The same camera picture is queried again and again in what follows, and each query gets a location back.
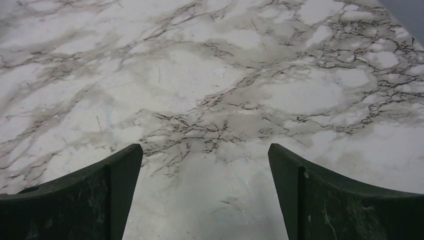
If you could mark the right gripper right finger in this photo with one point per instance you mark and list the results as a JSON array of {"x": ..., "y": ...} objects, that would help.
[{"x": 320, "y": 204}]

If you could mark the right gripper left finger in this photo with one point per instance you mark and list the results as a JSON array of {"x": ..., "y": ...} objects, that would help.
[{"x": 92, "y": 203}]

